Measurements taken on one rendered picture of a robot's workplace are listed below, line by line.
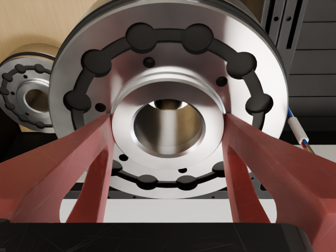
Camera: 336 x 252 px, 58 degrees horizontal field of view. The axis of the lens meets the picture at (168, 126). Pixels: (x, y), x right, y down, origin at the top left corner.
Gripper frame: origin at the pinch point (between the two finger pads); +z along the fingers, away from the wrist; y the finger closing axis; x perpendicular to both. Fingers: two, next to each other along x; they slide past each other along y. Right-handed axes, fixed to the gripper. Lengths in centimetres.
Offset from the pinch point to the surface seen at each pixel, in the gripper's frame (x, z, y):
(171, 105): 11.0, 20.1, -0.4
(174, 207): 50, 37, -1
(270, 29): -0.6, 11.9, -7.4
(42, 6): 0.5, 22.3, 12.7
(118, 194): 17.9, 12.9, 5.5
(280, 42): 0.5, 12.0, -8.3
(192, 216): 54, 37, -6
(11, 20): 1.9, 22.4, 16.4
